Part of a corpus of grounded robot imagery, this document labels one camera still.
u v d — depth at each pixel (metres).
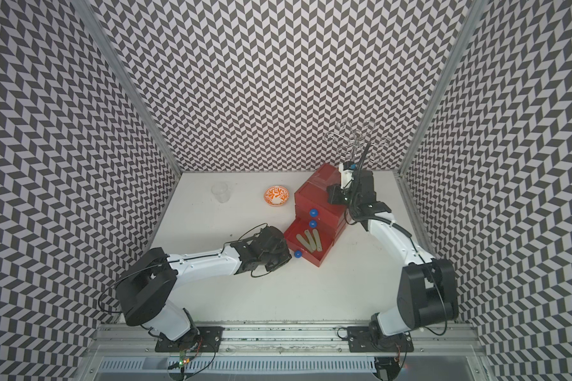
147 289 0.44
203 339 0.72
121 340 0.74
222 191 1.09
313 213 0.81
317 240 0.94
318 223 0.87
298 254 0.87
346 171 0.74
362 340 0.73
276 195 1.05
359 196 0.64
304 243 0.94
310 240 0.94
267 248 0.68
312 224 0.87
